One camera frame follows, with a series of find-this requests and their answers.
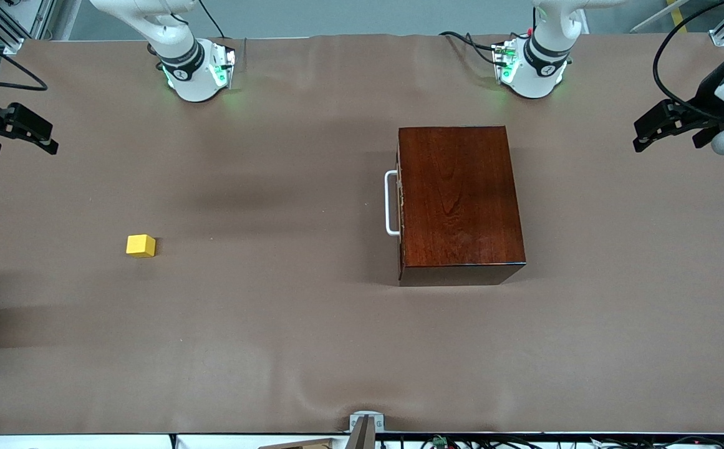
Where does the light wooden drawer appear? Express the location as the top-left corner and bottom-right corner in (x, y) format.
(385, 130), (405, 280)

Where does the dark brown wooden cabinet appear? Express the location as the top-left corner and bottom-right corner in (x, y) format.
(397, 125), (528, 287)

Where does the black base cable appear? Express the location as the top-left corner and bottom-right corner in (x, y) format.
(438, 30), (506, 66)
(196, 0), (226, 41)

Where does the grey slanted metal bar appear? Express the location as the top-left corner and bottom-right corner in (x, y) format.
(630, 0), (690, 34)

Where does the grey metal strut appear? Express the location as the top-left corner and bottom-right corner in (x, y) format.
(344, 416), (377, 449)

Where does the tan wooden board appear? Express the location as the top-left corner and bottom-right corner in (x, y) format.
(259, 438), (332, 449)

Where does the yellow wooden block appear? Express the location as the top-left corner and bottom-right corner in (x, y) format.
(126, 234), (157, 259)

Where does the brown table mat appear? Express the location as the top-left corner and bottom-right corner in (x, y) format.
(0, 32), (724, 435)

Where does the silver metal clamp bracket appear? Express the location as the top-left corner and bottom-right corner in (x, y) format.
(349, 412), (385, 433)

